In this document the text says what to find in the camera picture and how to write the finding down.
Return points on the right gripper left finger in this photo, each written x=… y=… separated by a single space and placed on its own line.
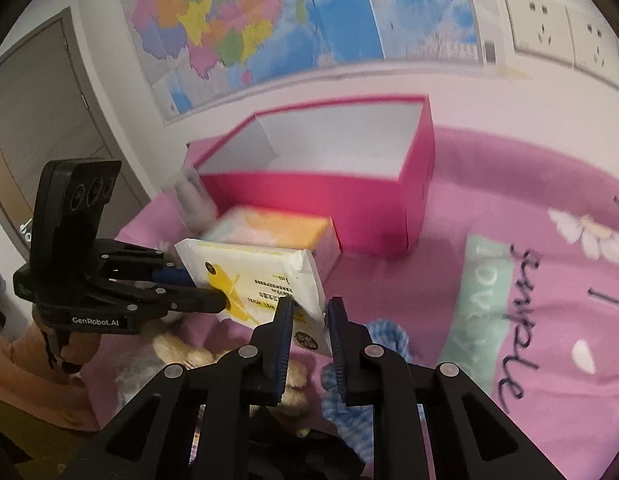
x=191 y=424

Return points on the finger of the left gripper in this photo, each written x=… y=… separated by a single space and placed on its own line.
x=157 y=300
x=144 y=259

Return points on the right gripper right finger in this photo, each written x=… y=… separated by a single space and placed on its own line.
x=436 y=422

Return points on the white yellow wipes pack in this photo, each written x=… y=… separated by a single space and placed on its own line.
x=254 y=278

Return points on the blue gingham cloth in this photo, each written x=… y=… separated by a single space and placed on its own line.
x=343 y=381

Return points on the orange sleeve forearm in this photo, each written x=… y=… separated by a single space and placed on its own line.
x=29 y=383

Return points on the left hand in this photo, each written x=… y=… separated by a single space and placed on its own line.
x=66 y=351

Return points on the white spray bottle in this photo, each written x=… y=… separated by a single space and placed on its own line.
x=192 y=202

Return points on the pastel tissue pack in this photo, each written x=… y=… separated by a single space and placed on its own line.
x=247 y=225

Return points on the pink floral bedsheet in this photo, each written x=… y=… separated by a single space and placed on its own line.
x=515 y=279

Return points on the grey wooden door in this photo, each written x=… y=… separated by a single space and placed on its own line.
x=48 y=110

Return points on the pink cardboard box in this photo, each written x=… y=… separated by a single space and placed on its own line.
x=364 y=162

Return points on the silver door handle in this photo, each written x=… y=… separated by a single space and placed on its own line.
x=25 y=230

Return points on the colourful wall map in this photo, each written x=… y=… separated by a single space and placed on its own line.
x=194 y=53

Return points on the white wall socket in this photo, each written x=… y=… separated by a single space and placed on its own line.
x=541 y=28
x=595 y=48

